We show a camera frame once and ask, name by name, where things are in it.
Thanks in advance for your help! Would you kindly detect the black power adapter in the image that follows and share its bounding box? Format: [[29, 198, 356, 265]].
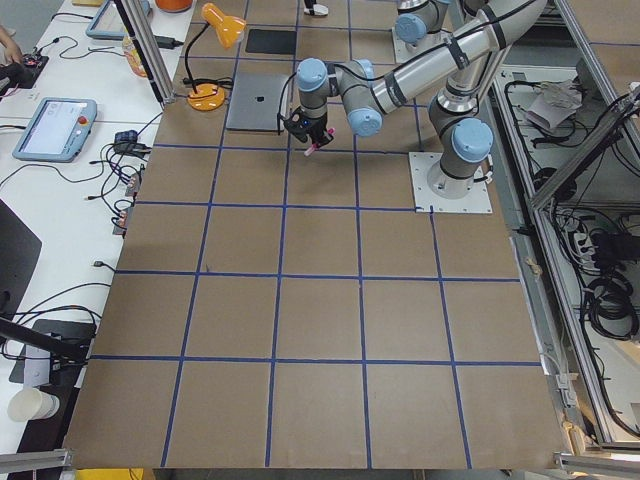
[[154, 35, 184, 50]]

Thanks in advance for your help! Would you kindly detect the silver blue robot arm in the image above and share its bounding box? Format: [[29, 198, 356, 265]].
[[280, 0, 546, 199]]

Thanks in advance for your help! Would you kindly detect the silver laptop notebook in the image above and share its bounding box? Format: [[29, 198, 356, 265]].
[[226, 72, 288, 132]]

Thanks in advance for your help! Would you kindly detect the white paper cup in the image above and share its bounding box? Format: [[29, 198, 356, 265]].
[[7, 387, 60, 422]]

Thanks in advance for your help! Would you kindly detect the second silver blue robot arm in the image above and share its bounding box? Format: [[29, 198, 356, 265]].
[[394, 0, 451, 45]]

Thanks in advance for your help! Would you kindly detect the black usb hub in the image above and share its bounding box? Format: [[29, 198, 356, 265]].
[[113, 130, 151, 156]]

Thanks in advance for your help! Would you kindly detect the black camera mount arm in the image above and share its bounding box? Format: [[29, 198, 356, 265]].
[[0, 318, 88, 362]]

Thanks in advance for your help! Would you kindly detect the orange drink bottle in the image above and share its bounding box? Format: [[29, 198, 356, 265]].
[[122, 34, 147, 78]]

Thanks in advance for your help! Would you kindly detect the white power strip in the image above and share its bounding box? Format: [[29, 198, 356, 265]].
[[569, 229, 595, 269]]

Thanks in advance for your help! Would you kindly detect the blue teach pendant tablet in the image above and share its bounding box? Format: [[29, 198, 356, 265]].
[[12, 97, 97, 163]]

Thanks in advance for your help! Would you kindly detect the black mousepad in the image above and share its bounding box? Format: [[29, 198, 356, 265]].
[[245, 29, 297, 55]]

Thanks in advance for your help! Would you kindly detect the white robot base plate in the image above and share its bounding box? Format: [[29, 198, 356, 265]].
[[409, 152, 493, 215]]

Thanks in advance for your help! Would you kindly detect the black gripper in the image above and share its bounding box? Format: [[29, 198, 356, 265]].
[[285, 106, 328, 145]]

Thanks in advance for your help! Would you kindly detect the aluminium frame post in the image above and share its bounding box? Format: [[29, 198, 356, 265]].
[[115, 0, 175, 106]]

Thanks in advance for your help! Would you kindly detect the pink pen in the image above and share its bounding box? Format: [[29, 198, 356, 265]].
[[304, 128, 335, 156]]

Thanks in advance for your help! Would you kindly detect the orange desk lamp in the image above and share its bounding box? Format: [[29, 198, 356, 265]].
[[182, 2, 247, 112]]

